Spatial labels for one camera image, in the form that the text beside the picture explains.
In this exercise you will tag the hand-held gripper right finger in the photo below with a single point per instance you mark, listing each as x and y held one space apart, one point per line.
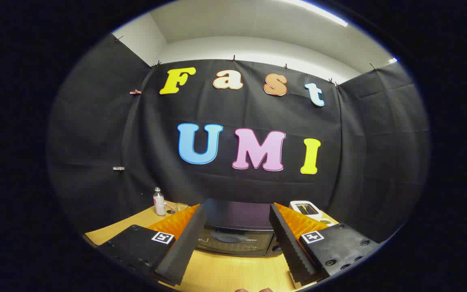
288 247

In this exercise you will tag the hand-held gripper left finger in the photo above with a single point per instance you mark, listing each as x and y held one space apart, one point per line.
187 247

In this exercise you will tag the black toaster oven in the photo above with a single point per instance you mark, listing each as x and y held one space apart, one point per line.
237 215

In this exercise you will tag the white pop-up toaster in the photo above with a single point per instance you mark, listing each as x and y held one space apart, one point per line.
304 209

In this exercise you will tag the white divided dish with beans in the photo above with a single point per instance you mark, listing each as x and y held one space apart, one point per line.
327 222

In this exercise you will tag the clear plastic bottle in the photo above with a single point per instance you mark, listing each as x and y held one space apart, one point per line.
159 205

